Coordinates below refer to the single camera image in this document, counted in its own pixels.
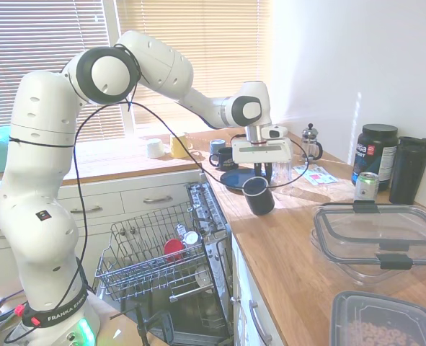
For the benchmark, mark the jar with silver lid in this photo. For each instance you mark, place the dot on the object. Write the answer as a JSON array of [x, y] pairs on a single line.
[[190, 238]]

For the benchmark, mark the clear drinking glass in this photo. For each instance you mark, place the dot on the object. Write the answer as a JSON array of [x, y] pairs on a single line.
[[283, 176]]

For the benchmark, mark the blue mug with white rim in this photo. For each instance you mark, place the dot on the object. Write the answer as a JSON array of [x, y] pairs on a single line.
[[261, 202]]

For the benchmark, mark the red mug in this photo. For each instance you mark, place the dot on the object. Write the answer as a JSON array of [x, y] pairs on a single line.
[[173, 248]]

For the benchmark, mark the black protein powder tub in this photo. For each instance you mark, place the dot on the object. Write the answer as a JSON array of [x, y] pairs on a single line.
[[376, 151]]

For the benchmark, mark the blue plate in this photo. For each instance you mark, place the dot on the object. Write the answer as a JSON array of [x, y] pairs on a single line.
[[234, 180]]

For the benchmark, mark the dark blue printed mug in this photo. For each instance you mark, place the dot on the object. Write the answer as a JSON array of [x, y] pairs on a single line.
[[223, 160]]

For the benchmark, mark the grey container with cereal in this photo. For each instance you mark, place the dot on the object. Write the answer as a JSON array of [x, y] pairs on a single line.
[[375, 324]]

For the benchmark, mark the clear container with black clips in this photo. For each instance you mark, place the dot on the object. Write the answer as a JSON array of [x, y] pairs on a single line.
[[378, 230]]

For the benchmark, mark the glass french press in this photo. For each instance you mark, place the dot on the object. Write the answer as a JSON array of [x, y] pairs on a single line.
[[309, 146]]

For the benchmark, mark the wooden window blind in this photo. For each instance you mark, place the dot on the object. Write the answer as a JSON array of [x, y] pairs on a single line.
[[216, 43], [36, 32]]

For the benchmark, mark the open dishwasher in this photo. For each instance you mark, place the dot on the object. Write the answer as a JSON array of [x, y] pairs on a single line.
[[212, 223]]

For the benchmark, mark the white drink can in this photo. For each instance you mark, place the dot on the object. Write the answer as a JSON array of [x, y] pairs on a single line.
[[366, 187]]

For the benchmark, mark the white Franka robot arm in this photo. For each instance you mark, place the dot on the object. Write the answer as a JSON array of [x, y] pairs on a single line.
[[39, 162]]

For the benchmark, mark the light blue ribbed mug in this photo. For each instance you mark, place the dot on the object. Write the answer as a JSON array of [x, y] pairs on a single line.
[[216, 144]]

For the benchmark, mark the clear glass cup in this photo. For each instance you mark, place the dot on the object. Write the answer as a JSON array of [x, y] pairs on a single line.
[[202, 277]]

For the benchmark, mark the yellow mug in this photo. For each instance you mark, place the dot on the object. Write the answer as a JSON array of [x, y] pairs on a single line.
[[179, 146]]

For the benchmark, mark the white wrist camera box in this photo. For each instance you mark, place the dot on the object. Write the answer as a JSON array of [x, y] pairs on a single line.
[[275, 131]]

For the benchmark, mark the printed paper packets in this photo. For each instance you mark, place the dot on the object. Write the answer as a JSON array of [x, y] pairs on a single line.
[[319, 176]]

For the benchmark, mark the red plug connector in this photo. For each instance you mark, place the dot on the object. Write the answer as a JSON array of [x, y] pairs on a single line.
[[19, 310]]

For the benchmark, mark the black clamp stand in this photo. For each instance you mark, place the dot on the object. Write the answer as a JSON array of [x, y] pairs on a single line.
[[140, 324]]

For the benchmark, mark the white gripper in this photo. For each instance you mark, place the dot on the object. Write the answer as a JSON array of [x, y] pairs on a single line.
[[261, 153]]

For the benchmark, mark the black shaker bottle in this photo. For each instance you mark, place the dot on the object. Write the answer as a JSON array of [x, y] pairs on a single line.
[[409, 169]]

